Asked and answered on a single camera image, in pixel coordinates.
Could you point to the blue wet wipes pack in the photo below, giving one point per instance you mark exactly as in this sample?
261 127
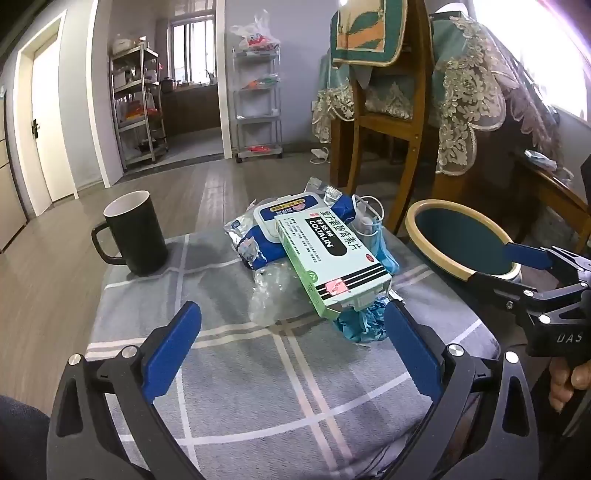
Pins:
249 240

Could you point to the lace tablecloth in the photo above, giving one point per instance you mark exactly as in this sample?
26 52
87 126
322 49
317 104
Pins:
466 92

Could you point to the window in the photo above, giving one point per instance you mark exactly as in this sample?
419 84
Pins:
194 50

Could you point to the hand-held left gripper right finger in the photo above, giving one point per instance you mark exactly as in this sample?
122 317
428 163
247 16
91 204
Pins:
413 350

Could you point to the beige refrigerator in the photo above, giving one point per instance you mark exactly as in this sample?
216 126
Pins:
9 184

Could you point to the white trolley rack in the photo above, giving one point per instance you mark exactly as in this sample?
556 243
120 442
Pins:
256 117

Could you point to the black mug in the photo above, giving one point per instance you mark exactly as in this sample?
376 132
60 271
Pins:
138 240

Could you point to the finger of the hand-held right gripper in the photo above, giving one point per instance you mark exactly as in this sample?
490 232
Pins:
503 287
526 254

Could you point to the wooden chair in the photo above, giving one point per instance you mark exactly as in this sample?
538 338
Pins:
418 115

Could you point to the grey plaid cloth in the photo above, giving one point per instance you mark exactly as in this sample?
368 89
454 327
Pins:
258 392

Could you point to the green medicine box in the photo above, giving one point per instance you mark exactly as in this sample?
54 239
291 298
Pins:
323 258

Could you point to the blue face mask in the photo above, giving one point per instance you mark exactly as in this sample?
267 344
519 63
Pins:
381 249

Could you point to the green bin with wooden rim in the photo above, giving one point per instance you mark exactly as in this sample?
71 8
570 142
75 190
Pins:
452 240

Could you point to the clear plastic wrap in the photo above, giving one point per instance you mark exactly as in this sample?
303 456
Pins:
277 295

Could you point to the blue glove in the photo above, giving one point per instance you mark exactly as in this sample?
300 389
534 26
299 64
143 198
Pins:
360 323

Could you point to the wooden side table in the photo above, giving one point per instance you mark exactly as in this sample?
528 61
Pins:
554 184

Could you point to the person's right hand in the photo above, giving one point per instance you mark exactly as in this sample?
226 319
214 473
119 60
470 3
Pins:
565 383

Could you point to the metal shelf rack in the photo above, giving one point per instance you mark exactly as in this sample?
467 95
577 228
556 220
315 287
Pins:
138 122

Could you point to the green leaf print chair cover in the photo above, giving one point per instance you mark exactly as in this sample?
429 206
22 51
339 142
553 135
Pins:
364 32

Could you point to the white door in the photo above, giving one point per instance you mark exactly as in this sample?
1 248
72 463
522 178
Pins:
51 129

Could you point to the white plastic bag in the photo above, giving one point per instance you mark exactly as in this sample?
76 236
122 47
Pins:
256 34

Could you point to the person's dark clothing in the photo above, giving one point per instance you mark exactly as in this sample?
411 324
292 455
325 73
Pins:
18 438

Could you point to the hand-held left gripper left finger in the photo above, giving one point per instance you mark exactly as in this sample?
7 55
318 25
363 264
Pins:
173 350

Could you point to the dark kitchen cabinet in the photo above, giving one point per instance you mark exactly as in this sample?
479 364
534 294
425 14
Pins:
194 110

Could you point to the white power strip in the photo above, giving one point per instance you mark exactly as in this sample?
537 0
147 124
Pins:
318 159

